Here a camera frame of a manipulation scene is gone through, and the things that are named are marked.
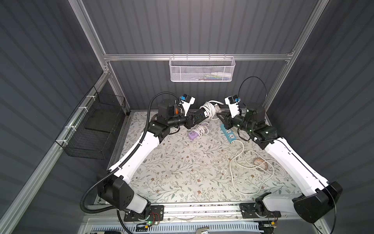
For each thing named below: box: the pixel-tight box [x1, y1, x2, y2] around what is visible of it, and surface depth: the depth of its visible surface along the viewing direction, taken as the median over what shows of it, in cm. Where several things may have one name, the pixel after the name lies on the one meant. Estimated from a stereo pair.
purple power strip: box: [188, 130, 200, 141], surface depth 101 cm
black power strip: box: [193, 107, 206, 125], surface depth 69 cm
